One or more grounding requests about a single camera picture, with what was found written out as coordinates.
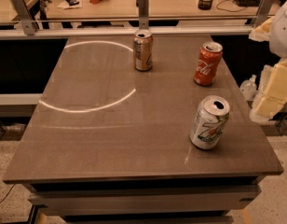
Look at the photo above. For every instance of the left metal bracket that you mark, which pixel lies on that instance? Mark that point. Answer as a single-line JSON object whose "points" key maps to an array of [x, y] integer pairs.
{"points": [[28, 24]]}

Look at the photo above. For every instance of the middle metal bracket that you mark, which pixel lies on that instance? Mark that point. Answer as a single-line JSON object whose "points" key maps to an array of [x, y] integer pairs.
{"points": [[143, 8]]}

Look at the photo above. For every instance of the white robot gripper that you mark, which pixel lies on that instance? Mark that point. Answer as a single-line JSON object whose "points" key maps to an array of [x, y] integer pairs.
{"points": [[282, 36]]}

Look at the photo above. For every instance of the white green 7up can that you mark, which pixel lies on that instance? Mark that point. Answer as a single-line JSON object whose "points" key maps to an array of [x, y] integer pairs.
{"points": [[209, 122]]}

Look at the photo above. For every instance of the orange-brown soda can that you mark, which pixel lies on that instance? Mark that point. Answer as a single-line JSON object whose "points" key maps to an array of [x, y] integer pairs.
{"points": [[142, 50]]}

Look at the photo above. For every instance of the red Coca-Cola can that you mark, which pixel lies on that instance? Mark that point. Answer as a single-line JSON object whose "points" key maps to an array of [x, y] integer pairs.
{"points": [[210, 55]]}

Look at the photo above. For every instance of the metal bracket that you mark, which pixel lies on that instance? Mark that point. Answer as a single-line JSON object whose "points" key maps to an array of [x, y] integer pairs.
{"points": [[28, 24], [262, 12], [143, 8]]}

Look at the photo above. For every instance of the metal rail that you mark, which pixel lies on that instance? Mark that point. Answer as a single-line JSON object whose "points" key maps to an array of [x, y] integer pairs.
{"points": [[62, 33]]}

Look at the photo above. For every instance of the right metal bracket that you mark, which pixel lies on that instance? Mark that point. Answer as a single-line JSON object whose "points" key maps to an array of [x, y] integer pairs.
{"points": [[262, 12]]}

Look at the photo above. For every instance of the clear sanitizer bottle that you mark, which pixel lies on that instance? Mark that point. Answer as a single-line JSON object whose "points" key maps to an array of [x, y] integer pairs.
{"points": [[248, 87]]}

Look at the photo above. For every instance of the black mesh cup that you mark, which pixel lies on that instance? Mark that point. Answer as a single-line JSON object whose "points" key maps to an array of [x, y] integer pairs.
{"points": [[205, 4]]}

